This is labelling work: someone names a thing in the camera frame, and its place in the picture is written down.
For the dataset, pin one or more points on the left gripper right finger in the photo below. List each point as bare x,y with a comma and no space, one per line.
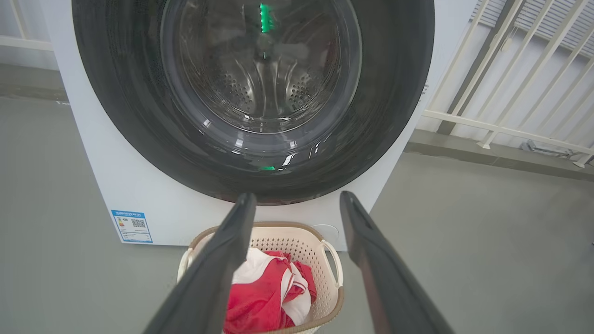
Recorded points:
390,283

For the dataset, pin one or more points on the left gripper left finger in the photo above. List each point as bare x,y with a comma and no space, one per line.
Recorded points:
209,278

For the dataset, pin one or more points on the red garment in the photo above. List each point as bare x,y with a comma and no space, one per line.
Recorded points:
260,297

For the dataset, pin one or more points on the washing machine door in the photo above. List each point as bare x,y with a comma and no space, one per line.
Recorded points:
139,93

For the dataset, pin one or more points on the cream perforated laundry basket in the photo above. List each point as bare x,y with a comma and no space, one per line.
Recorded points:
301,243

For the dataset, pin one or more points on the white front-load washing machine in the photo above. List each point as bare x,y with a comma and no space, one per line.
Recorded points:
116,176

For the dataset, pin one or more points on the blue energy label sticker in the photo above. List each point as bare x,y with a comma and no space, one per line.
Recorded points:
132,226

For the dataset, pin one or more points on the white metal railing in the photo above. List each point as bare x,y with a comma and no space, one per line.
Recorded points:
464,121

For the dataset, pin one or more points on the grey metal floor bracket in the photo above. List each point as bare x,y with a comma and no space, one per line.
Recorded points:
543,149

